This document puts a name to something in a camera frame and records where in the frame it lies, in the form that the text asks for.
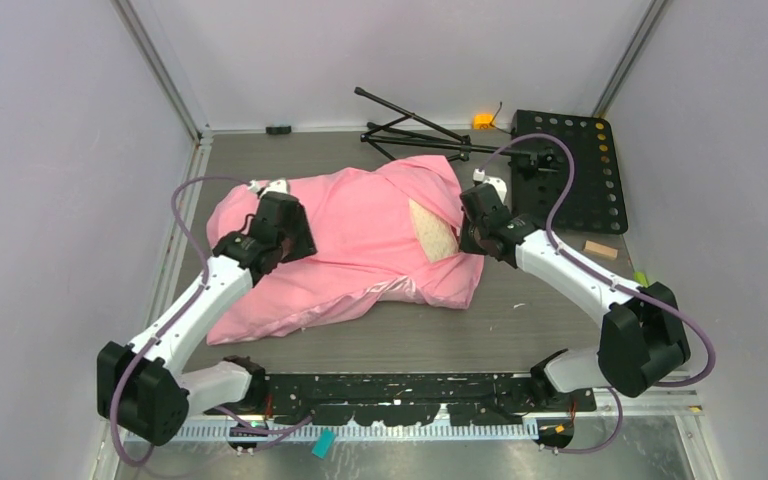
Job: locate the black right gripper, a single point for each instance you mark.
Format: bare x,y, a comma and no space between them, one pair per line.
466,243

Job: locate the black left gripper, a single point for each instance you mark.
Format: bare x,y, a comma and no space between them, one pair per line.
305,246

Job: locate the cream textured pillow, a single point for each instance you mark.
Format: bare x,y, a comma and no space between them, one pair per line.
435,236

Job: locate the pink pillowcase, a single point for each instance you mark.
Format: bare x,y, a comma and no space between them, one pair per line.
367,252

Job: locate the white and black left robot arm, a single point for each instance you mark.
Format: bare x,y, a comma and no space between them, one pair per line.
142,386

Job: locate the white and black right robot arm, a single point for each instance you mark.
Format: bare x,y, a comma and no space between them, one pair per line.
642,340

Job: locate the black perforated music stand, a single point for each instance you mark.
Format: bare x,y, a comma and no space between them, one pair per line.
549,152

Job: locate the wooden block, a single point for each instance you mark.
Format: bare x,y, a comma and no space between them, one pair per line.
600,250

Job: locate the orange yellow small device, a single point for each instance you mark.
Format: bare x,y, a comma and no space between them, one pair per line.
483,122

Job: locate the green small block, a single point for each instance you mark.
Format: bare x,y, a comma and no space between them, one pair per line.
641,279

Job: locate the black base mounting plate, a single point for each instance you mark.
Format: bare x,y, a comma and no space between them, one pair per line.
416,399

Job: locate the teal tape piece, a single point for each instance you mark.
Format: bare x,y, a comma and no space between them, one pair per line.
323,443

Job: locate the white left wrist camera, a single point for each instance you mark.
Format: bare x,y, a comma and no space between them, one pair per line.
260,188

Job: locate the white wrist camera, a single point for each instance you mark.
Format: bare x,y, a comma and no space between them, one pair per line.
480,176
260,188

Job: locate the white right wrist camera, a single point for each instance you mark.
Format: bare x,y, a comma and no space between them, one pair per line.
480,176

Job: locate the small black wall clip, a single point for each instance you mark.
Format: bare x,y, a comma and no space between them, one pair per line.
278,130

